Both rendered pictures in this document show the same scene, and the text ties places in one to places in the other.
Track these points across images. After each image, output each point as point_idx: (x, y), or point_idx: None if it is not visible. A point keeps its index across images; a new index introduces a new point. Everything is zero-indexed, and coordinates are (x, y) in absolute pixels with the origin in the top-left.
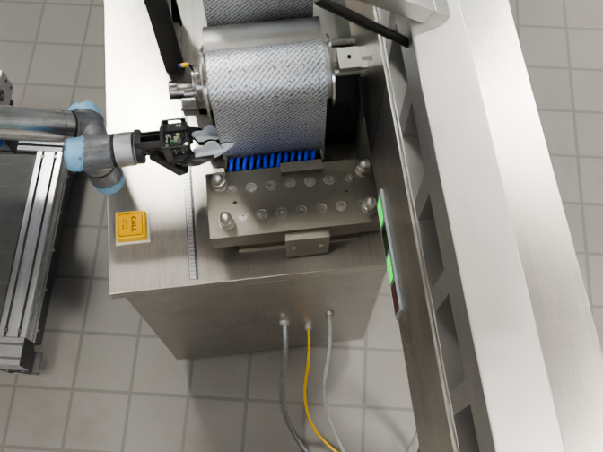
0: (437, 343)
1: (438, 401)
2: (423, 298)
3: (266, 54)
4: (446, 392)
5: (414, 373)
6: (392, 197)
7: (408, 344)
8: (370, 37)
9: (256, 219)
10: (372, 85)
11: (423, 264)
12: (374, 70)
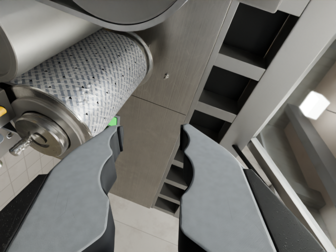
0: (160, 186)
1: (147, 190)
2: (159, 177)
3: (124, 93)
4: (157, 193)
5: (116, 170)
6: (140, 135)
7: (115, 163)
8: (175, 66)
9: (7, 140)
10: (150, 81)
11: (166, 172)
12: (165, 85)
